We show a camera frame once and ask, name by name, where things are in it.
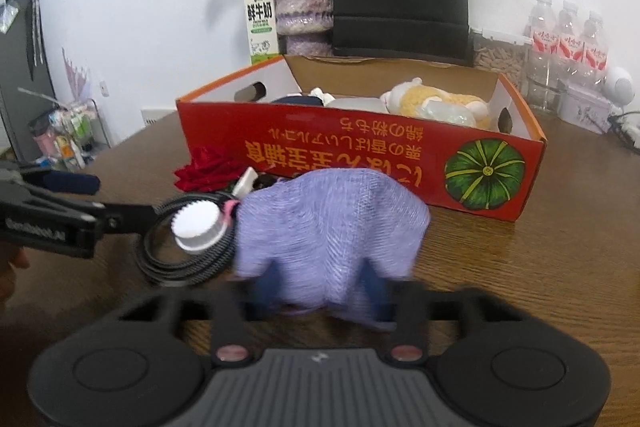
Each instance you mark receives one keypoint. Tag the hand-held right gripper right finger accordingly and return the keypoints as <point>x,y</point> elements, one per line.
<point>375,292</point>

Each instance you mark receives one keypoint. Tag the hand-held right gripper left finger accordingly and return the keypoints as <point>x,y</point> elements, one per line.
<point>265,294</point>

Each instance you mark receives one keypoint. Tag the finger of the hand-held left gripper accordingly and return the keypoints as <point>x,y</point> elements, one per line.
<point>135,214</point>
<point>70,184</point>

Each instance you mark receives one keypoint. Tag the white ribbed bottle cap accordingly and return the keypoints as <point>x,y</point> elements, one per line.
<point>197,227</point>

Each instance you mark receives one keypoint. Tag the purple knitted cloth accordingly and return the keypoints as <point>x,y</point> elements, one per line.
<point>325,232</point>

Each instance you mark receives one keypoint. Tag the red artificial rose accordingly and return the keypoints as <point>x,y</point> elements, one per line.
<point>205,169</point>

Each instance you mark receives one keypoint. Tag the red cardboard box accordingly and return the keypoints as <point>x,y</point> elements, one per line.
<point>350,157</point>

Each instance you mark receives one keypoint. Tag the translucent plastic container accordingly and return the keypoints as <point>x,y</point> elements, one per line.
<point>355,104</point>

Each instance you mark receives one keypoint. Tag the bubble wrap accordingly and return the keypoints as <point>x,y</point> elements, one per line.
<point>445,113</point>

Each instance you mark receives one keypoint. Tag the dark blue pouch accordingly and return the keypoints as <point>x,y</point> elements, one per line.
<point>297,99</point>

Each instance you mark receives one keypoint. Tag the white yellow plush sheep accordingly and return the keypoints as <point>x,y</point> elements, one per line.
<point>425,99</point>

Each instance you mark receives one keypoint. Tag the white tissue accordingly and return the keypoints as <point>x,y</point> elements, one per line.
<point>320,96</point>

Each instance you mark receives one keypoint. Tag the brown wooden desktop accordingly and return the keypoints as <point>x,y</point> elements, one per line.
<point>500,267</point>

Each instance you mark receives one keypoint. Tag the person's left hand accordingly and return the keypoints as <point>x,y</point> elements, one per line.
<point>12,267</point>

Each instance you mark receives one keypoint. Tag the small white object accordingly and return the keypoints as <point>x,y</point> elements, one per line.
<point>245,182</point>

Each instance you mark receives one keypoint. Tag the dark cabinet with yellow stripe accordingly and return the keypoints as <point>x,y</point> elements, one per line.
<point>20,67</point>

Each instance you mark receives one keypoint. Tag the green white milk carton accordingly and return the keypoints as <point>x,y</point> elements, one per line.
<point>260,27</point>

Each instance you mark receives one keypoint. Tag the clear glass cup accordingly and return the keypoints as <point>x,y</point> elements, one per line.
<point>542,92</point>

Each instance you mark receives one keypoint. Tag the clear container of nuts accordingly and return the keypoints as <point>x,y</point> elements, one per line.
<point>500,57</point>

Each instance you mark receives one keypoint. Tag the purple marbled vase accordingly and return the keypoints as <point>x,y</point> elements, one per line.
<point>300,2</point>

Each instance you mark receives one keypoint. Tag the white tin box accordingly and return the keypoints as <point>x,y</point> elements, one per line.
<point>582,107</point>

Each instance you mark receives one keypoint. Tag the red label water bottle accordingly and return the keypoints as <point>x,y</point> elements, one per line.
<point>569,44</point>
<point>542,37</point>
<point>595,52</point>

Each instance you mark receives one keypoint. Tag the white power adapter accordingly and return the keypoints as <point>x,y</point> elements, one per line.
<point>632,122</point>

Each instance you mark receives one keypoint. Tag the white round speaker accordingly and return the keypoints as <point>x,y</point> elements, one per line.
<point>620,84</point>

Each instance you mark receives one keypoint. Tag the white wall panel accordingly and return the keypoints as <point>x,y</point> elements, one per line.
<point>160,117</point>

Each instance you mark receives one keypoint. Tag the white wall socket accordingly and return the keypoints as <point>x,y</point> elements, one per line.
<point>104,88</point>

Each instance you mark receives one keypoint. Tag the purple wall decal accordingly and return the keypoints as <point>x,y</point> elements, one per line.
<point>75,79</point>

